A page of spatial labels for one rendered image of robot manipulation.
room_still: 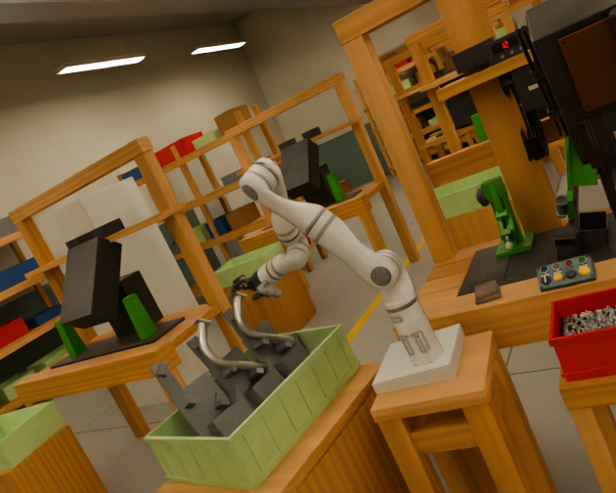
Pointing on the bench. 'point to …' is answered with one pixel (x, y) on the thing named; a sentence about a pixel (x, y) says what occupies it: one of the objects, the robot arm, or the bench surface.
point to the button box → (566, 275)
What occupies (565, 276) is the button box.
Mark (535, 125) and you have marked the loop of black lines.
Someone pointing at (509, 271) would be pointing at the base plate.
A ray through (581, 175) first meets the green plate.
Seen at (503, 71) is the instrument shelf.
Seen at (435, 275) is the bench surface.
